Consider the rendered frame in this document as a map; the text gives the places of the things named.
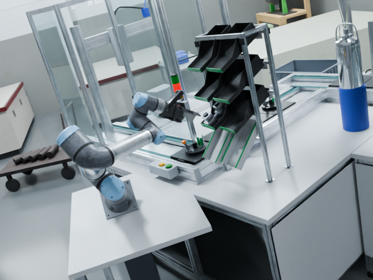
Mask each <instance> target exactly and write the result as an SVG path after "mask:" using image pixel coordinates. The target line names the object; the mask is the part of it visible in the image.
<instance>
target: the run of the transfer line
mask: <svg viewBox="0 0 373 280"><path fill-rule="evenodd" d="M338 79H339V75H338V74H330V73H292V74H290V75H288V76H287V77H285V78H283V79H281V80H279V81H278V87H279V92H281V91H282V90H288V92H292V95H293V96H304V97H306V96H308V95H309V94H311V93H314V92H320V93H321V95H320V96H321V102H322V104H324V103H325V102H327V101H329V102H340V99H339V90H338V88H339V87H329V84H331V83H332V82H335V81H336V80H338ZM269 89H270V90H273V85H270V86H269ZM366 93H367V104H373V88H367V89H366Z"/></svg>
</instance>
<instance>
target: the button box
mask: <svg viewBox="0 0 373 280"><path fill-rule="evenodd" d="M160 162H162V161H158V160H155V161H154V162H152V163H150V164H148V167H149V170H150V173H153V174H156V175H159V176H162V177H165V178H168V179H172V178H174V177H176V176H177V175H179V172H178V168H177V166H175V165H173V164H172V167H171V168H166V167H165V166H166V165H167V164H169V163H165V165H163V166H159V163H160Z"/></svg>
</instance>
